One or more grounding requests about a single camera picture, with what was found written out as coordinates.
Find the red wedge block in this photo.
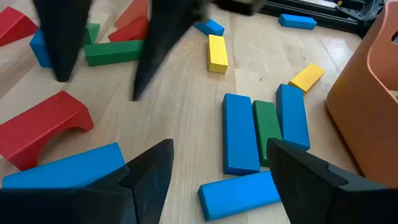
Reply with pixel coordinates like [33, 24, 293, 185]
[0, 6, 39, 47]

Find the long blue block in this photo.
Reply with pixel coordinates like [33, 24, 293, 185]
[2, 142, 126, 189]

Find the black aluminium table frame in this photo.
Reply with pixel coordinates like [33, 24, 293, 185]
[261, 0, 386, 38]

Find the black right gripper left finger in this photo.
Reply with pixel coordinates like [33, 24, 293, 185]
[0, 138, 175, 224]

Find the small blue block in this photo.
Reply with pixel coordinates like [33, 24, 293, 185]
[278, 13, 318, 31]

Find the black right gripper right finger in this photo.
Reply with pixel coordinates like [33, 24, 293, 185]
[266, 138, 398, 224]

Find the blue wedge block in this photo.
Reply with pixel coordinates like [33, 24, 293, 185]
[29, 28, 53, 68]

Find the orange plastic bin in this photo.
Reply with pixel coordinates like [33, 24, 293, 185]
[326, 0, 398, 189]

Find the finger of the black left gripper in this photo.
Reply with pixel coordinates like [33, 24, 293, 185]
[32, 0, 93, 83]
[132, 0, 208, 102]

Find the long green block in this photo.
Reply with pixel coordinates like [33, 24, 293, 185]
[84, 39, 145, 67]

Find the yellow block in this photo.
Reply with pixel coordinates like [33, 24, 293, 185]
[207, 34, 229, 75]
[288, 63, 326, 93]

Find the orange block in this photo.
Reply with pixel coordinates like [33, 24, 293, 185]
[114, 0, 149, 30]

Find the red arch block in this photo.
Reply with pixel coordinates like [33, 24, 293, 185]
[0, 90, 95, 171]

